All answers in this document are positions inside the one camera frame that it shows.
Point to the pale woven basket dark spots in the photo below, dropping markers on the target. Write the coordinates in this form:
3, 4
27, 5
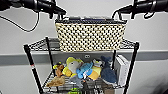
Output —
90, 35

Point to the dark blue plush toy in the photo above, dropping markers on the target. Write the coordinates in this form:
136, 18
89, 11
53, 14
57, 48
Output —
107, 71

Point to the yellow black white plush toy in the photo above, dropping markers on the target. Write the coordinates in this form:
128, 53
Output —
96, 70

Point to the brown plush toy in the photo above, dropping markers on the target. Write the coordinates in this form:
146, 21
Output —
58, 77

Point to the grey plush toy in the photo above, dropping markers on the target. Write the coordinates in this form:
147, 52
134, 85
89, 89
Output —
76, 82

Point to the brown cardboard box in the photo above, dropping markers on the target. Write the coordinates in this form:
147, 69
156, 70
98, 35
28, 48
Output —
107, 90

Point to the green round toy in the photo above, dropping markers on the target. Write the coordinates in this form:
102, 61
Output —
74, 91

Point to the black tall pointed item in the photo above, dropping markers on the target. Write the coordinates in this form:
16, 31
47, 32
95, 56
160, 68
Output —
87, 88

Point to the long grey wall rail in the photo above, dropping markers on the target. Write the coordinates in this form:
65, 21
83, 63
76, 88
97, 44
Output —
16, 57

